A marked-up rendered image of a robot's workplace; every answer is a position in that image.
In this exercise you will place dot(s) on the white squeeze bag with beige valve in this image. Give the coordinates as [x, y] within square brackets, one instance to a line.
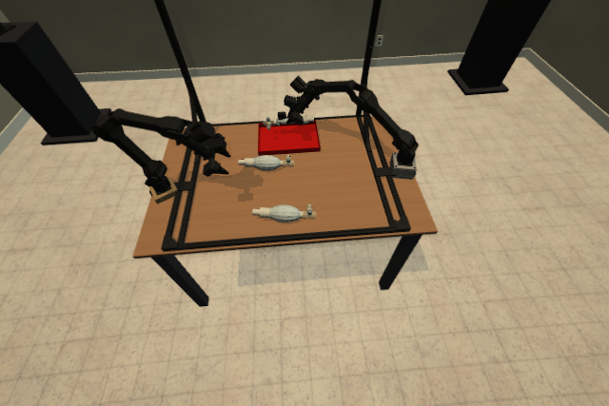
[285, 213]

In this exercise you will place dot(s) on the red tray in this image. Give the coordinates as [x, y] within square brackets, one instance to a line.
[286, 139]

